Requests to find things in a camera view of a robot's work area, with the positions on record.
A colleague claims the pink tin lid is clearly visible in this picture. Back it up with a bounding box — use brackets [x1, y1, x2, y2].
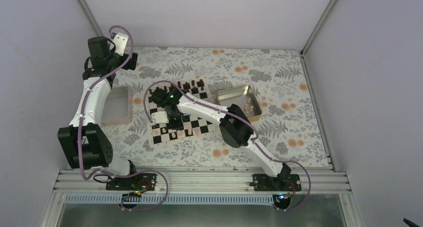
[101, 86, 133, 126]

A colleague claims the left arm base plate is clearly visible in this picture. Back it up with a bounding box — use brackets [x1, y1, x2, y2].
[106, 173, 157, 192]

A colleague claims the black white chessboard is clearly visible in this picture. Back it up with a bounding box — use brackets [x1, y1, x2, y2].
[144, 76, 217, 148]

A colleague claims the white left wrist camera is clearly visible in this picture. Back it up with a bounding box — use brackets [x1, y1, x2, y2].
[111, 32, 129, 56]

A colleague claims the aluminium rail frame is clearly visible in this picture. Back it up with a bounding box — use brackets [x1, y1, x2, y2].
[53, 167, 352, 194]

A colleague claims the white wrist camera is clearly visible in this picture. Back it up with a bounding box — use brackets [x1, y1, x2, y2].
[151, 111, 169, 125]
[111, 32, 129, 56]

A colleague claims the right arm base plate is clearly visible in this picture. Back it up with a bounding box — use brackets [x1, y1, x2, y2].
[249, 174, 302, 192]

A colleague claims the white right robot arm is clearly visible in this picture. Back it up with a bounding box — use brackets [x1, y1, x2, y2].
[150, 88, 291, 191]

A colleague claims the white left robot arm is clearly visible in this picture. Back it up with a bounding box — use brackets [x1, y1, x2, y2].
[57, 33, 139, 190]

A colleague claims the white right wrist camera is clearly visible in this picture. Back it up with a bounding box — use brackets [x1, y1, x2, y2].
[151, 111, 169, 125]

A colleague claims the gold metal tin tray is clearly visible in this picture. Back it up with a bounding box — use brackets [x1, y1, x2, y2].
[215, 84, 262, 122]

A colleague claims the floral patterned table mat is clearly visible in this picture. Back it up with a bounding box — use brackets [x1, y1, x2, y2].
[102, 47, 329, 168]

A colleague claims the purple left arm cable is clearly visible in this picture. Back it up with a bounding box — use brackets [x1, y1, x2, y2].
[76, 24, 169, 212]

